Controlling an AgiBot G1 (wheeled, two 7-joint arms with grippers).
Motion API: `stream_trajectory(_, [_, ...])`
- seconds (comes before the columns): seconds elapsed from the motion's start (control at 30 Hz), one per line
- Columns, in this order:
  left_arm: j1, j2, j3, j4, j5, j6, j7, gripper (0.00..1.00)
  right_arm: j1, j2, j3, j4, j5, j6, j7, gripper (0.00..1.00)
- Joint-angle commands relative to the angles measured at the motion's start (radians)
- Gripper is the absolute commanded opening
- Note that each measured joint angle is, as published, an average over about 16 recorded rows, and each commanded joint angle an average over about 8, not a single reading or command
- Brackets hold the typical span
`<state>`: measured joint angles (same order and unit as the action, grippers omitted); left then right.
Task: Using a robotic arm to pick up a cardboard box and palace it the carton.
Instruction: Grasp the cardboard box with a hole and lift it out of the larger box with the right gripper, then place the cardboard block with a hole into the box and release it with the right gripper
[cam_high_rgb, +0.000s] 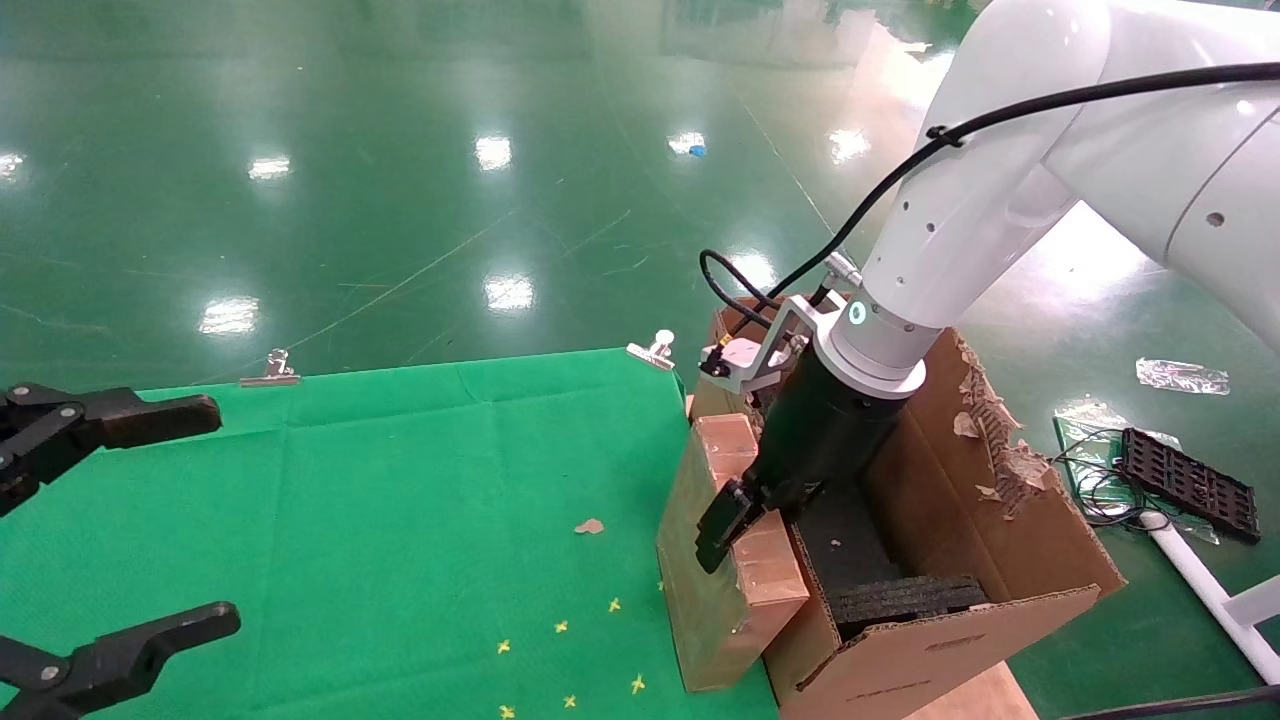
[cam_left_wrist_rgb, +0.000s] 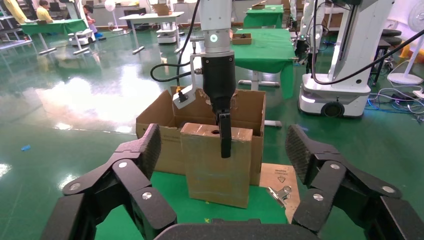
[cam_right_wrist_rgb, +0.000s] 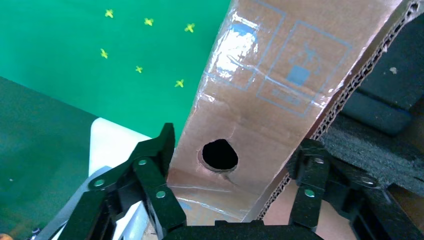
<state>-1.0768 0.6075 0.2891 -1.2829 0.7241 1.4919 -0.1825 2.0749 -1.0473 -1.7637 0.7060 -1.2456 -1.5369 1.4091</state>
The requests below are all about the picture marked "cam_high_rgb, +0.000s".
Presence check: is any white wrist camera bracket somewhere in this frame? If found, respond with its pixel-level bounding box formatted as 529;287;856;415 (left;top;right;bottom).
700;295;851;396

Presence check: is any black foam strip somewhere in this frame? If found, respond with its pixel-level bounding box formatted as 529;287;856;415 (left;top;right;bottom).
828;575;989;641

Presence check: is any large open cardboard carton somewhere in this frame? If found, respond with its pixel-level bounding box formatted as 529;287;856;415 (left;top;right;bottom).
690;298;1128;720

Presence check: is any flat black foam pad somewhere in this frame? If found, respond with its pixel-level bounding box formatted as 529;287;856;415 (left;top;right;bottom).
795;480;906;591

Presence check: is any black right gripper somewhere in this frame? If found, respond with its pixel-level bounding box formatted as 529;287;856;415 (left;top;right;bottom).
695;350;914;574

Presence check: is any white pipe frame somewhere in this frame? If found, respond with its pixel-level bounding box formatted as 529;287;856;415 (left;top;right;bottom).
1140;510;1280;686

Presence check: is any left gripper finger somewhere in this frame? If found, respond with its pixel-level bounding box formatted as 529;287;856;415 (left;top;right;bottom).
0;383;223;516
0;600;242;720

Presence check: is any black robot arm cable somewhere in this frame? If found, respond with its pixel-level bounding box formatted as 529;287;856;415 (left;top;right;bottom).
698;62;1280;313

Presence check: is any black gridded plastic tray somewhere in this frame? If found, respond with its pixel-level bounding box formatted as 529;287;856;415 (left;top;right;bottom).
1115;427;1263;546

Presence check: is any thin black cable bundle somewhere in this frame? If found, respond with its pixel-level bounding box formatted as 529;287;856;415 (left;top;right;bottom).
1052;400;1153;529

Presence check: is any large green table cloth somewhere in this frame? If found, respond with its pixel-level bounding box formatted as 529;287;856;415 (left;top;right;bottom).
0;348;781;720

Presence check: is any clear plastic bag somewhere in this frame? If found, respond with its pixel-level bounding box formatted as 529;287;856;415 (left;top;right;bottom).
1135;357;1231;396

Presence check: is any small brown taped cardboard box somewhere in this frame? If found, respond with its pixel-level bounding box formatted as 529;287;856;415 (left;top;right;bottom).
655;412;811;693

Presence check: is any thick black cable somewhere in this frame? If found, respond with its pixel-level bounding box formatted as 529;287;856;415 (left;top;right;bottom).
1060;685;1280;720

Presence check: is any silver binder clip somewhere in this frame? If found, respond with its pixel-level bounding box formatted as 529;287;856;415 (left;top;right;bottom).
626;329;677;372
238;348;301;389

